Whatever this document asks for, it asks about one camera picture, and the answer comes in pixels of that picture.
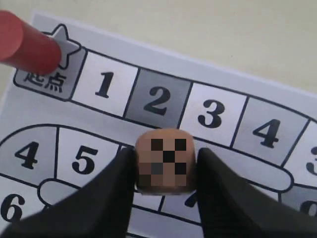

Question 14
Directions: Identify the wooden die with black pips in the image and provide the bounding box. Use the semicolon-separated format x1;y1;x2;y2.
135;128;196;195

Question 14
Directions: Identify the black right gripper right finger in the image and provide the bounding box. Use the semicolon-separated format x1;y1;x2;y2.
197;148;317;238

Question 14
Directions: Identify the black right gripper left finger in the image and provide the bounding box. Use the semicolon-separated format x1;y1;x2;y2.
1;148;136;238

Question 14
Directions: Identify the printed paper game board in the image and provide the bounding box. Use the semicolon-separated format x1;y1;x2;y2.
0;13;317;238

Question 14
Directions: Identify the red cylinder game piece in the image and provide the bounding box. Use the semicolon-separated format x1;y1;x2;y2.
0;10;61;75

